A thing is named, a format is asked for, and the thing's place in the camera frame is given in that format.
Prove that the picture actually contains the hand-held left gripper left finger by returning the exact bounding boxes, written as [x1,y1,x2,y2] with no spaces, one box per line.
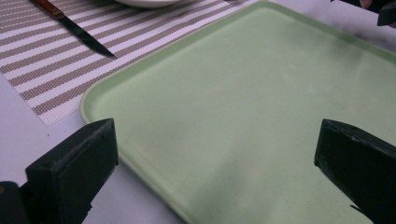
[25,118,120,224]

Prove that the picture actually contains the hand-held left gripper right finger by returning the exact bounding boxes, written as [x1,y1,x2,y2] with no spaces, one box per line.
[314,119,396,224]

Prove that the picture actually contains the striped woven placemat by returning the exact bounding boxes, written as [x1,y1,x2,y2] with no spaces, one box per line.
[0,0,260,127]

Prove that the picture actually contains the light green tray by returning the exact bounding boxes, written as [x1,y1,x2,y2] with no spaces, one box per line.
[79,0,396,224]

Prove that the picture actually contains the white plate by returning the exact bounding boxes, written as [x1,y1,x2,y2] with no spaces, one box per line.
[113,0,183,8]

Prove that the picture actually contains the wooden handled knife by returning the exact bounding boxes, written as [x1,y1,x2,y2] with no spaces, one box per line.
[29,0,118,60]

